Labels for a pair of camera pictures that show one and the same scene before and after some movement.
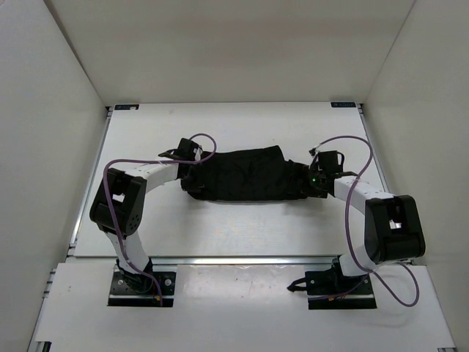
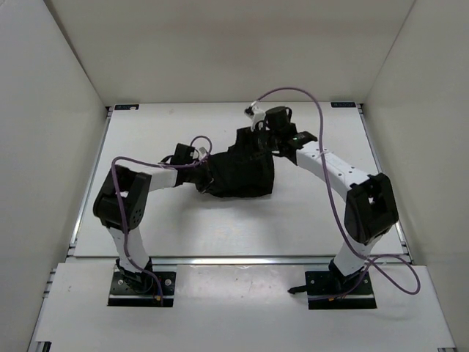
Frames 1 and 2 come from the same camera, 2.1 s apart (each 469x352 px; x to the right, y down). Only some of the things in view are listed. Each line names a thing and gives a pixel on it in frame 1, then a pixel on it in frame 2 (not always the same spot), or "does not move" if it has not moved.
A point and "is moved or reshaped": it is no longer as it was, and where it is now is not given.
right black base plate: (330, 290) does not move
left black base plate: (147, 289) does not move
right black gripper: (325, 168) -> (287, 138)
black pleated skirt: (255, 174) is moved or reshaped
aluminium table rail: (210, 260) does not move
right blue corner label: (343, 104) does not move
